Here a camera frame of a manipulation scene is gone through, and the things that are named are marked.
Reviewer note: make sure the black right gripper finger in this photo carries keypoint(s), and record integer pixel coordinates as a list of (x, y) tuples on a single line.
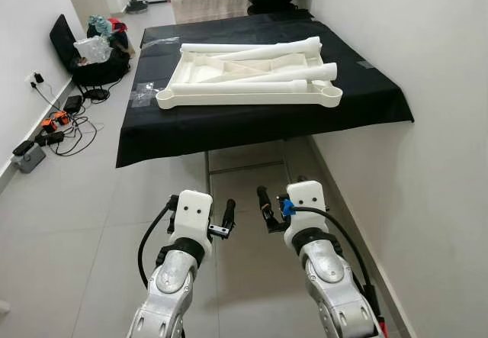
[(265, 204)]

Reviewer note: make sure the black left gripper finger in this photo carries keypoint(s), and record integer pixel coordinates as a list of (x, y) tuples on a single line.
[(229, 212)]

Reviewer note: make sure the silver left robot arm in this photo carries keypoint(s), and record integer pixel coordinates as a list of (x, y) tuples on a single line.
[(171, 284)]

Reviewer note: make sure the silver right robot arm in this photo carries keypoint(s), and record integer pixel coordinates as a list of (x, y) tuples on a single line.
[(332, 277)]

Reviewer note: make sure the black tablecloth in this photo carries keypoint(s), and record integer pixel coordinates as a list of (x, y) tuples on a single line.
[(229, 133)]

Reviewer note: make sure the white plastic table top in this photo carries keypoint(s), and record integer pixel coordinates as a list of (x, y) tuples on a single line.
[(252, 101)]

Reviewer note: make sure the clear tape patch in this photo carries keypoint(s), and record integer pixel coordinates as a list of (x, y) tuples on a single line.
[(144, 95)]

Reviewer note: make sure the small clear tape piece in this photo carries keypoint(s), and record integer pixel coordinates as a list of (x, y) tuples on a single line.
[(365, 64)]

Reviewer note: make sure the round black floor device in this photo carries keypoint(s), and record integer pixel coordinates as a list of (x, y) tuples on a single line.
[(96, 94)]

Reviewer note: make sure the clear tape strip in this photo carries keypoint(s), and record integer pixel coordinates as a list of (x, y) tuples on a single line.
[(158, 42)]

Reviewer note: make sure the black power adapter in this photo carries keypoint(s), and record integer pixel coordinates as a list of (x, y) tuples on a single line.
[(72, 103)]

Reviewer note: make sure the black power strip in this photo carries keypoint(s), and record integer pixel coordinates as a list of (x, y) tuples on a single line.
[(49, 138)]

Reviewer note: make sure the orange black power plug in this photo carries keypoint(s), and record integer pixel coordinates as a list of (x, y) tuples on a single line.
[(62, 117), (48, 124)]

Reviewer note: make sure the grey box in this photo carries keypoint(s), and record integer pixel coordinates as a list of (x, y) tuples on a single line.
[(29, 159)]

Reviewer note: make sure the beige cloth-covered bench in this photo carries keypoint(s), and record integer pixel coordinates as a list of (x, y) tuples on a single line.
[(206, 8)]

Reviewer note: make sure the red cloth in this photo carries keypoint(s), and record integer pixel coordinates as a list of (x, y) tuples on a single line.
[(117, 25)]

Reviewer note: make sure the dark round floor base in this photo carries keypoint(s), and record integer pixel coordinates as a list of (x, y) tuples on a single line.
[(137, 7)]

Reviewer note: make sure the teal cloth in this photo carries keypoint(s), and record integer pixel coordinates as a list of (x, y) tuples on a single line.
[(99, 25)]

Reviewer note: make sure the black floor chair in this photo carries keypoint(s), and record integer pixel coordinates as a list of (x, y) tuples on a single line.
[(65, 44)]

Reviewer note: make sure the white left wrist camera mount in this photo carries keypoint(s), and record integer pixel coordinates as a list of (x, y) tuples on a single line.
[(191, 220)]

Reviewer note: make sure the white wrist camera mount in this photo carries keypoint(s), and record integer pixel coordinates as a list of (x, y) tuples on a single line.
[(306, 201), (191, 220)]

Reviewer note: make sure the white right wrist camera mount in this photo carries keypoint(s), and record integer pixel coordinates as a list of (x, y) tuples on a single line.
[(306, 201)]

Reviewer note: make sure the wall socket with plug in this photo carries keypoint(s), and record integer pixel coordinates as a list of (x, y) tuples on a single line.
[(36, 79)]

